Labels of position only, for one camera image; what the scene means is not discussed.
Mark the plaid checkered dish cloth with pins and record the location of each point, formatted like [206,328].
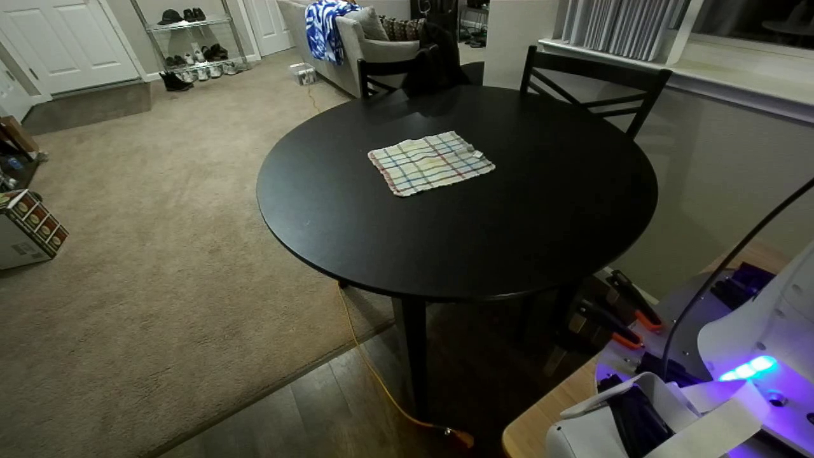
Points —
[428,163]

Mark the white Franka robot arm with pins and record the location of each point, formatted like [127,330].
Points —
[746,339]

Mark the round black table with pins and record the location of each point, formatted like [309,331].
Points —
[475,237]

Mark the black wooden chair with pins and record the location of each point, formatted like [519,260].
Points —
[362,81]
[594,72]

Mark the beige sofa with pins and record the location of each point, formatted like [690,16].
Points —
[373,52]

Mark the blue white blanket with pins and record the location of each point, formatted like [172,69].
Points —
[326,29]

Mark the black orange bar clamp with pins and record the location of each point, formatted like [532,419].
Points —
[611,328]
[638,302]

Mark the wooden robot stand top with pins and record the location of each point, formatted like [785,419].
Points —
[543,417]

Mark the white narrow door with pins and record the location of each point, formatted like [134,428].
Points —
[267,26]

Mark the black boots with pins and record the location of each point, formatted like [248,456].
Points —
[176,83]

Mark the metal shoe rack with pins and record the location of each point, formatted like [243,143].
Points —
[192,43]

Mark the brown door mat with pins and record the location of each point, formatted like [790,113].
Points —
[84,105]

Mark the colourful compartment box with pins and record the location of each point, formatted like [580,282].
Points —
[28,230]

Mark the white panelled door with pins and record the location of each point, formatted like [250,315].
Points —
[66,43]

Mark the black metal shelf rack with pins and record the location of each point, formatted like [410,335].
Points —
[17,161]

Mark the black metal bracket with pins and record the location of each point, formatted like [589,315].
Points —
[742,284]

